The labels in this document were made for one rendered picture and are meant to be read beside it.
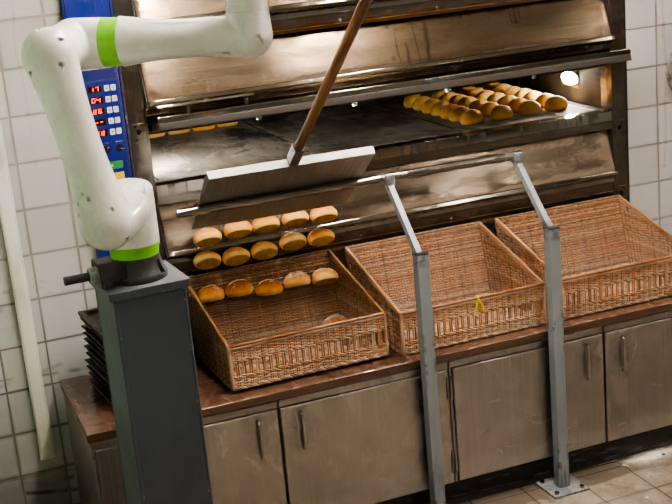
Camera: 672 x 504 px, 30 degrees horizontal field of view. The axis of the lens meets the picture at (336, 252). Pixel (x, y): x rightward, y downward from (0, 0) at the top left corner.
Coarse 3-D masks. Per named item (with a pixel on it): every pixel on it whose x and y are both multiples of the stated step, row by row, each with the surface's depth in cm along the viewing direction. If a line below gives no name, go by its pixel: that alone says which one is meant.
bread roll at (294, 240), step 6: (288, 234) 436; (294, 234) 436; (300, 234) 437; (282, 240) 435; (288, 240) 435; (294, 240) 435; (300, 240) 436; (306, 240) 439; (282, 246) 436; (288, 246) 436; (294, 246) 437; (300, 246) 439
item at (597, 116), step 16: (592, 112) 482; (608, 112) 482; (496, 128) 469; (512, 128) 468; (528, 128) 471; (544, 128) 473; (560, 128) 476; (400, 144) 455; (416, 144) 456; (432, 144) 458; (448, 144) 460; (464, 144) 463; (192, 176) 434; (160, 192) 425; (176, 192) 427
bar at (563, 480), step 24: (432, 168) 418; (456, 168) 422; (288, 192) 402; (312, 192) 405; (528, 192) 425; (408, 240) 405; (552, 240) 415; (552, 264) 417; (552, 288) 419; (552, 312) 422; (432, 336) 407; (552, 336) 425; (432, 360) 409; (552, 360) 428; (432, 384) 411; (552, 384) 431; (432, 408) 413; (552, 408) 434; (432, 432) 415; (552, 432) 437; (432, 456) 417; (432, 480) 421; (552, 480) 446; (576, 480) 444
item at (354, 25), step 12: (360, 0) 313; (372, 0) 312; (360, 12) 316; (360, 24) 321; (348, 36) 326; (348, 48) 330; (336, 60) 336; (336, 72) 341; (324, 84) 347; (324, 96) 352; (312, 108) 359; (312, 120) 364; (300, 132) 372; (300, 144) 376
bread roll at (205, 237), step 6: (204, 228) 422; (210, 228) 422; (198, 234) 419; (204, 234) 419; (210, 234) 419; (216, 234) 420; (198, 240) 419; (204, 240) 419; (210, 240) 420; (216, 240) 422; (198, 246) 421; (204, 246) 422
